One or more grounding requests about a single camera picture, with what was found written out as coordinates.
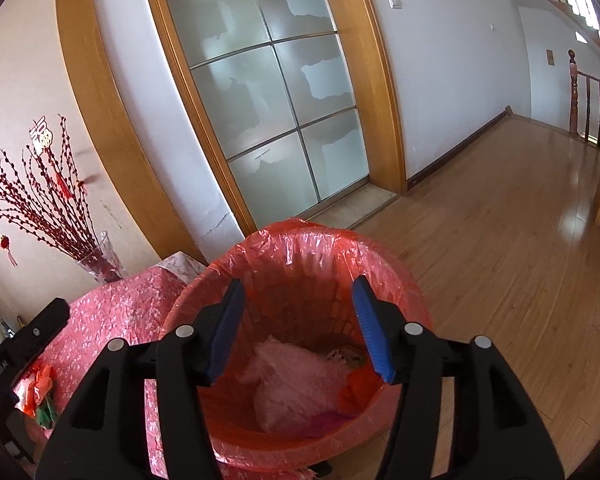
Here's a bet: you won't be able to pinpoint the white slatted plastic wastebasket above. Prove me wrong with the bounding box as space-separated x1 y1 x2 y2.
157 217 433 480

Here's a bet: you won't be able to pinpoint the red berry branches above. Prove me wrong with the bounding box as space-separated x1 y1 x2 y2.
0 115 101 271

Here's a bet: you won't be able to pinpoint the green plastic bag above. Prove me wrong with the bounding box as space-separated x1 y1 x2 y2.
35 395 58 428

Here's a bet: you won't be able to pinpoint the small red lantern ornament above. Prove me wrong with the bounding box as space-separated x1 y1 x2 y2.
0 235 18 267

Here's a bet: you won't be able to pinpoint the frosted glass sliding door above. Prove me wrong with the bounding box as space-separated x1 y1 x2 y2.
157 0 371 231

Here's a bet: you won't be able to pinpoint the wooden newel post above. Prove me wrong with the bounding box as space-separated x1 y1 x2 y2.
566 49 580 136

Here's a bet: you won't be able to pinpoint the red hanging character ornament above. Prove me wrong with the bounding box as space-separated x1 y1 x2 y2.
28 117 76 201

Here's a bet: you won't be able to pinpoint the clear glass vase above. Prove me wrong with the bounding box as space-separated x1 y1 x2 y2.
75 231 128 285

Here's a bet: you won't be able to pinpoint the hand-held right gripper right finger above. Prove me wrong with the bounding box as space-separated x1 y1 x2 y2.
351 275 566 480

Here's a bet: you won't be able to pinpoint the wooden stair railing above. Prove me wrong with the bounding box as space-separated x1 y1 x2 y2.
577 72 600 149

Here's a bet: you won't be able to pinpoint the white plastic bag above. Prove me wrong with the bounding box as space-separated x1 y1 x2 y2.
240 342 353 433

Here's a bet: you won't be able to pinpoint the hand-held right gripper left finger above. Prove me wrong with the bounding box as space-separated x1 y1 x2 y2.
35 277 247 480

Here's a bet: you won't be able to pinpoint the orange red plastic bag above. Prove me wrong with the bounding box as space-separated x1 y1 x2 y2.
337 365 383 413

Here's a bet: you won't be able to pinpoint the magenta plastic bag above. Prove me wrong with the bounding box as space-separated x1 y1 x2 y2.
302 410 353 436

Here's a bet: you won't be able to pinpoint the wooden door frame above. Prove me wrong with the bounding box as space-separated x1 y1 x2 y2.
137 0 408 236

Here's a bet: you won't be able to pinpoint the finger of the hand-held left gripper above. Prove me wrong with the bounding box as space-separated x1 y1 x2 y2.
10 297 71 362

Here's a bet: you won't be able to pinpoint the wooden wall trim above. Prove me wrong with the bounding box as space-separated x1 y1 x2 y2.
55 0 208 266

